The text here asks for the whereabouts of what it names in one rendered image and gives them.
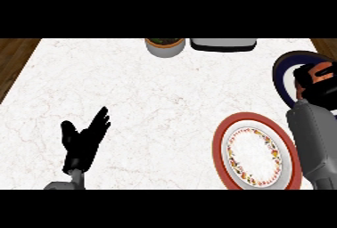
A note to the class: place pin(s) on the grey plant pot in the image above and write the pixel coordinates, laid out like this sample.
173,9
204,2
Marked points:
164,47

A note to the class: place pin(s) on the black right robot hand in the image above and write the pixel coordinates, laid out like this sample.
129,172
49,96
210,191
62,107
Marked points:
317,86

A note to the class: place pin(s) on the red rimmed floral plate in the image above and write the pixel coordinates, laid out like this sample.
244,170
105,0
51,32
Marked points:
256,153

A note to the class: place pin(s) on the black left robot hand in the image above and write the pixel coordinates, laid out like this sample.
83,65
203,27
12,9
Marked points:
83,142

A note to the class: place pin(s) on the grey and black appliance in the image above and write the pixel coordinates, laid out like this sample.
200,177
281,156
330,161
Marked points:
222,44

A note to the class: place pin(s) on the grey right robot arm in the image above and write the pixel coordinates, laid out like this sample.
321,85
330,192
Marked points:
315,142

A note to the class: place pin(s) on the dark blue rimmed plate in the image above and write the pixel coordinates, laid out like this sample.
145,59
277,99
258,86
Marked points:
287,77

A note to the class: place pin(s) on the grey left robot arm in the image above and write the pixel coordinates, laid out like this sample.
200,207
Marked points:
73,181

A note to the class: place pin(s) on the orange sweet potato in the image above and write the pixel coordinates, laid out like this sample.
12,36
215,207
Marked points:
324,74

